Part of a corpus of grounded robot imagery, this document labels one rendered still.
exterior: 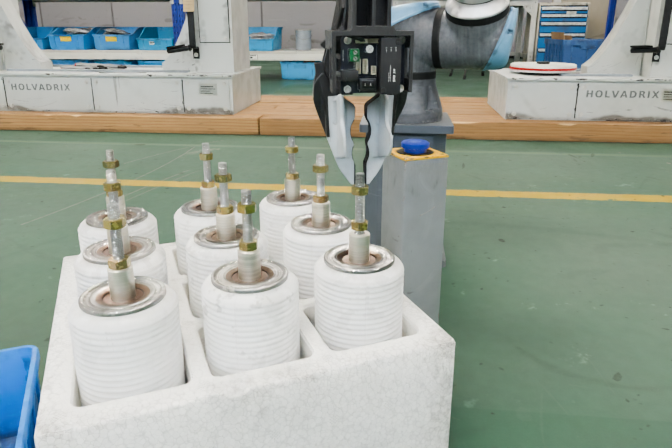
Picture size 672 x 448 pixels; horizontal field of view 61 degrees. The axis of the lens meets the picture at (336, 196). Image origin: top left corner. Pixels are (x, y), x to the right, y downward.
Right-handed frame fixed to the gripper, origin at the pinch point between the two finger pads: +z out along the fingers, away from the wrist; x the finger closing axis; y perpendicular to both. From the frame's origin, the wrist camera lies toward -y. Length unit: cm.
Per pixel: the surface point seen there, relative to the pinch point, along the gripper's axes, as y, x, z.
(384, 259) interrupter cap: 2.1, 2.5, 9.3
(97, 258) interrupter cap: -1.9, -27.5, 9.3
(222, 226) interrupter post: -6.4, -14.8, 7.9
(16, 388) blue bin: -7.0, -40.5, 27.7
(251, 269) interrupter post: 5.1, -11.2, 8.3
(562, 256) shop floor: -53, 54, 35
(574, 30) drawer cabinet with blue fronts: -484, 288, -7
